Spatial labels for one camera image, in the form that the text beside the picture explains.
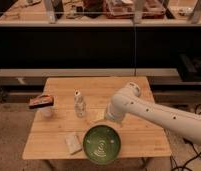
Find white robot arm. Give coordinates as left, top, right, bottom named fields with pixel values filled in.
left=105, top=82, right=201, bottom=145

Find clear plastic bottle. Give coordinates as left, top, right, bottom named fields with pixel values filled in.
left=74, top=90, right=86, bottom=117

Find wooden table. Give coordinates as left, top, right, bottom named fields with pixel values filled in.
left=23, top=77, right=171, bottom=160

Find green ceramic bowl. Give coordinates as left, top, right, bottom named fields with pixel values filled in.
left=83, top=125, right=121, bottom=165

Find long dark workbench shelf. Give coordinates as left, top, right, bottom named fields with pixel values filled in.
left=0, top=20, right=201, bottom=80

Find clear plastic cup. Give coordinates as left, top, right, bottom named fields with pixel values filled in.
left=41, top=106, right=54, bottom=117

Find black floor cable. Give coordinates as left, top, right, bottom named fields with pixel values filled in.
left=169, top=103, right=201, bottom=171

